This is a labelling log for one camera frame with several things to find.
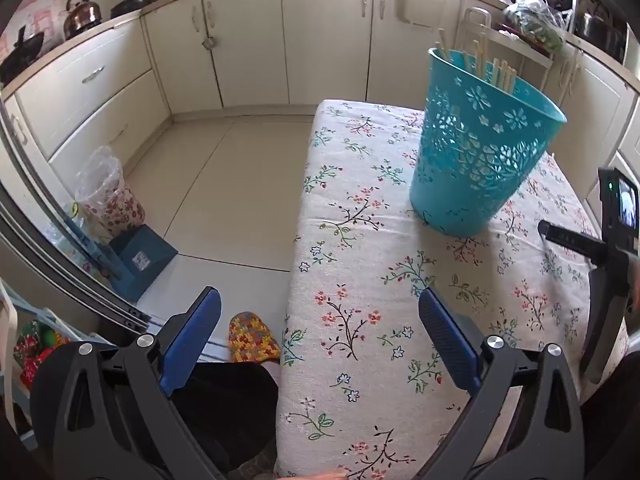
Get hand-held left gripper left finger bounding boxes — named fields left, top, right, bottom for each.
left=30, top=286, right=227, bottom=480

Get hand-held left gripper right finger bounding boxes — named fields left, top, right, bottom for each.
left=414, top=288, right=597, bottom=480

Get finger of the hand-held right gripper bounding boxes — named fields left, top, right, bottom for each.
left=538, top=219, right=608, bottom=262

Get teal perforated plastic basket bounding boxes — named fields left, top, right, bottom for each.
left=409, top=47, right=568, bottom=237

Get bunch of chopsticks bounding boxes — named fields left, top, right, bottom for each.
left=436, top=27, right=518, bottom=95

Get yellow crochet slipper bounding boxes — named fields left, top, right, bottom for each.
left=227, top=311, right=282, bottom=363

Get person's black trouser leg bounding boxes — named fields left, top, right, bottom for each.
left=170, top=360, right=280, bottom=476

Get blue cardboard box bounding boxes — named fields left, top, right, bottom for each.
left=107, top=224, right=179, bottom=303

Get floral tablecloth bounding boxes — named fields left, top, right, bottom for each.
left=274, top=99, right=631, bottom=480

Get metal sliding door track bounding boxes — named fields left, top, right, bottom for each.
left=0, top=100, right=151, bottom=333

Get red green cloth bundle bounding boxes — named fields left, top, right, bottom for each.
left=12, top=320, right=71, bottom=391

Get clear bag with floral cloth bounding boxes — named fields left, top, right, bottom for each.
left=75, top=146, right=147, bottom=241

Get steel stock pot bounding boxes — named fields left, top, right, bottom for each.
left=575, top=7, right=628, bottom=61

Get bag of green vegetables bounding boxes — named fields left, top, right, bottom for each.
left=502, top=0, right=568, bottom=51

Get cream kitchen cabinets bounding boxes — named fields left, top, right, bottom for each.
left=0, top=0, right=640, bottom=241

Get black wok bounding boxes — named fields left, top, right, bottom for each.
left=0, top=25, right=47, bottom=86

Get black cooking pot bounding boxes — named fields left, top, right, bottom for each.
left=110, top=0, right=156, bottom=20

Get dark metal kettle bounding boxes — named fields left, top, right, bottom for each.
left=62, top=0, right=104, bottom=41

